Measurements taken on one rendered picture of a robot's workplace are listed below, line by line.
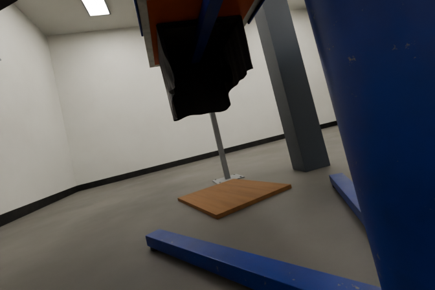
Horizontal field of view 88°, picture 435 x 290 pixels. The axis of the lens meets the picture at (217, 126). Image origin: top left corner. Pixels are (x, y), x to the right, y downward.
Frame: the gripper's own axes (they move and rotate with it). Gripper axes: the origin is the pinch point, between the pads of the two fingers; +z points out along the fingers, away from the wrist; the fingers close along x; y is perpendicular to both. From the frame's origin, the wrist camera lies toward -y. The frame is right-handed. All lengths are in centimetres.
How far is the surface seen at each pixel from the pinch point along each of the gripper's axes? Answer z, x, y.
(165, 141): 47, 368, -28
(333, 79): 64, -81, -10
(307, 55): -80, 368, 347
